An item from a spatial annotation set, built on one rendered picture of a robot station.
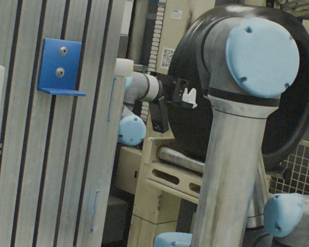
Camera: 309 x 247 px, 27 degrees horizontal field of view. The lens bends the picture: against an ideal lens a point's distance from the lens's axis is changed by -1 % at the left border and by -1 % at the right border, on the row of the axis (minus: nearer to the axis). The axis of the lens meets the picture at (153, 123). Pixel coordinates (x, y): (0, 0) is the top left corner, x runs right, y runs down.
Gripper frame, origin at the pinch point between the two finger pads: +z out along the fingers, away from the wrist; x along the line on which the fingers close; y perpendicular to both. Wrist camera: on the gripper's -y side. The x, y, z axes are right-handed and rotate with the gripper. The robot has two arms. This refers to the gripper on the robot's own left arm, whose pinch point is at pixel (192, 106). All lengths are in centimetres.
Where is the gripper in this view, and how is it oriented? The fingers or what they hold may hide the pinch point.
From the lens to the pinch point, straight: 194.7
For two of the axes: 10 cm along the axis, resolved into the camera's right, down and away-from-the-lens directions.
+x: -7.1, -2.2, 6.7
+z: 6.6, 1.2, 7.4
